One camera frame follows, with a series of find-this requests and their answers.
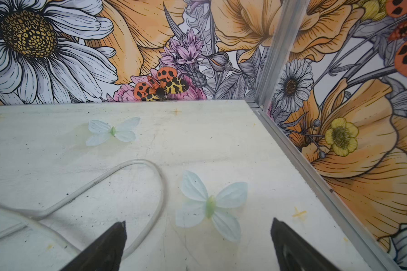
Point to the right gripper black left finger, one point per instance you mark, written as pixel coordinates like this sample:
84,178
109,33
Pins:
104,254

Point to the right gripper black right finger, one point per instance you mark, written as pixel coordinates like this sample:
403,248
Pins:
294,253

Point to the pale butterfly decoration near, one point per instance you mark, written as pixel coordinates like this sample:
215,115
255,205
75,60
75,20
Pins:
201,206

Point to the pale butterfly decoration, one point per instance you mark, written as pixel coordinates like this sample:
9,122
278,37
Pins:
201,206
102,132

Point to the pale butterfly decoration far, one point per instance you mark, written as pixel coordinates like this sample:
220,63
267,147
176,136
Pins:
102,132

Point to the aluminium right corner post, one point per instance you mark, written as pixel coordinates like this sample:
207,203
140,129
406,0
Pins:
287,28

